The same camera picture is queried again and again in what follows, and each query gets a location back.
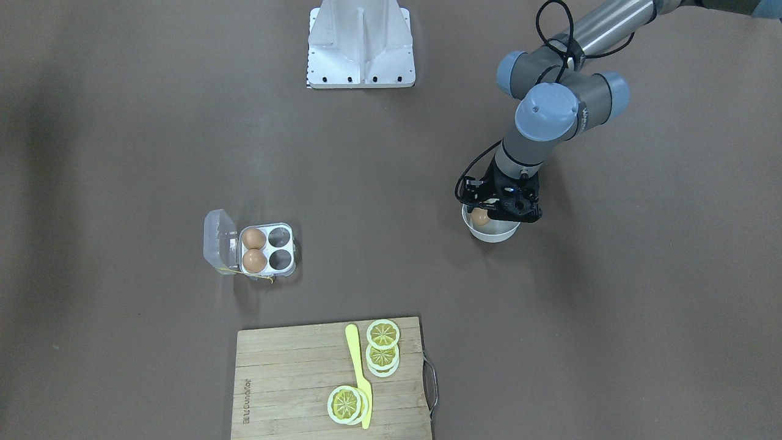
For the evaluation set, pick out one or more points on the white bowl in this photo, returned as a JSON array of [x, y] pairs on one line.
[[496, 231]]

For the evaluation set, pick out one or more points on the brown egg rear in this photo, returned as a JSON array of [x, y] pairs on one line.
[[253, 238]]

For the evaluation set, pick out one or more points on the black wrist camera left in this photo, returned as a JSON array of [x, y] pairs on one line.
[[474, 193]]

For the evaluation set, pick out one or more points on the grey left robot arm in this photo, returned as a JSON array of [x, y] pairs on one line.
[[557, 102]]

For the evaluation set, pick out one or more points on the brown egg from bowl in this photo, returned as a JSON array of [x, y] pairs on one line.
[[479, 217]]

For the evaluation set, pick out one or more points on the lemon slice under near knife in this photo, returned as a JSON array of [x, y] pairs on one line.
[[364, 406]]

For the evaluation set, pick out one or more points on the brown egg front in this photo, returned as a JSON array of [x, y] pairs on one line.
[[254, 261]]

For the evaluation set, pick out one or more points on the lemon slice under middle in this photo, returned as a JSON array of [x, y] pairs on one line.
[[384, 373]]

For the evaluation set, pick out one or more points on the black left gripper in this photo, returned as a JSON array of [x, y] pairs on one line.
[[496, 181]]

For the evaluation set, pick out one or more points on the metal board handle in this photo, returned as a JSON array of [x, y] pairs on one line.
[[430, 386]]

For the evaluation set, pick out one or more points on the white metal mount base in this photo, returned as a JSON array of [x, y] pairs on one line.
[[360, 45]]

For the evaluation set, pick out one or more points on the yellow plastic knife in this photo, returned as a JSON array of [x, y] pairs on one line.
[[363, 384]]

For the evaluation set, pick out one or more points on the clear plastic egg box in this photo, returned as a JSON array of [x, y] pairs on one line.
[[265, 251]]

